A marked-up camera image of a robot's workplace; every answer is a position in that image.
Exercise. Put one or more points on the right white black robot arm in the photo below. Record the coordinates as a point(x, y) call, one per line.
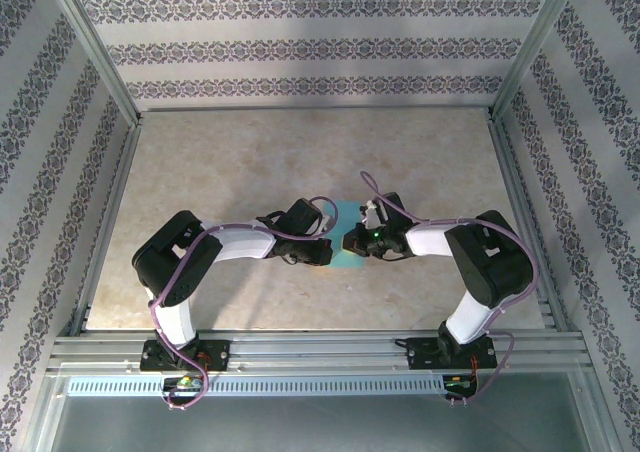
point(430, 237)

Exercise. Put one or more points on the long aluminium mounting rail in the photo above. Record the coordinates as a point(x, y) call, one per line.
point(320, 352)

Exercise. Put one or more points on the aluminium side rail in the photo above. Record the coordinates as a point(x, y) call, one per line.
point(118, 187)
point(515, 187)

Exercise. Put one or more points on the light blue paper sheet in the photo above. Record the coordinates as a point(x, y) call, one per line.
point(346, 211)

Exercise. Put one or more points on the thin aluminium table-edge rail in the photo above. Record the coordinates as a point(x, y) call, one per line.
point(315, 109)

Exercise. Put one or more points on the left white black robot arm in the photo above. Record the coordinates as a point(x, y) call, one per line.
point(240, 244)

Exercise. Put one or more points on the grey sheet metal panel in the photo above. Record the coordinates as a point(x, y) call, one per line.
point(320, 424)

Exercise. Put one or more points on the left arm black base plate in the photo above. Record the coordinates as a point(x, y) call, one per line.
point(220, 354)

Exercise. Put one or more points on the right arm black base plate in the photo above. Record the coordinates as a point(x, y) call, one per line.
point(420, 354)

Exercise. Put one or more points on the aluminium frame post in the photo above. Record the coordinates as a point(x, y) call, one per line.
point(535, 47)
point(95, 47)

